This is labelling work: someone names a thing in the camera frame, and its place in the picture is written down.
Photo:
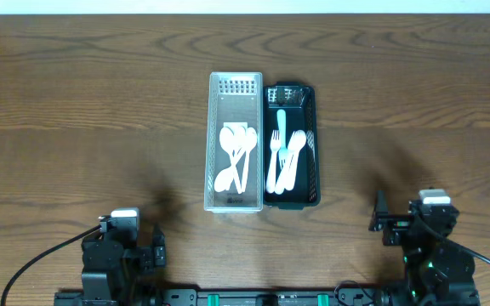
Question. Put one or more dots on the clear plastic basket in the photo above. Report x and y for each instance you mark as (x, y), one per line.
(234, 99)

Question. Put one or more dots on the white wide spoon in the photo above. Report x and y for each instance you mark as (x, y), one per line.
(297, 142)

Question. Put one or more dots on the pale green fork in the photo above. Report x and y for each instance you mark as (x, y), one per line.
(282, 128)

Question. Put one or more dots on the white fork angled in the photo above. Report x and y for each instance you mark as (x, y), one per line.
(287, 174)

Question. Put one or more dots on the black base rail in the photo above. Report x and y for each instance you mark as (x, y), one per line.
(347, 293)

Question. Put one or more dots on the white slim spoon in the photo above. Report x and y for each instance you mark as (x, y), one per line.
(226, 139)
(239, 141)
(250, 143)
(229, 175)

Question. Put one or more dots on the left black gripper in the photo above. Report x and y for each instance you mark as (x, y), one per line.
(158, 253)

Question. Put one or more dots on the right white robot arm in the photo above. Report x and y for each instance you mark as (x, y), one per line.
(435, 271)

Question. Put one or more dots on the black plastic basket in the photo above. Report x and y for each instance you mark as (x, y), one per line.
(299, 102)

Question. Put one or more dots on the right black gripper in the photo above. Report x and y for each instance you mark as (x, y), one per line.
(400, 226)

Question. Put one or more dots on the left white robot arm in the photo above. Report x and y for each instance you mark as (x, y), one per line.
(115, 265)

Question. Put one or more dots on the white fork straight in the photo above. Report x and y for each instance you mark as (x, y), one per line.
(275, 145)

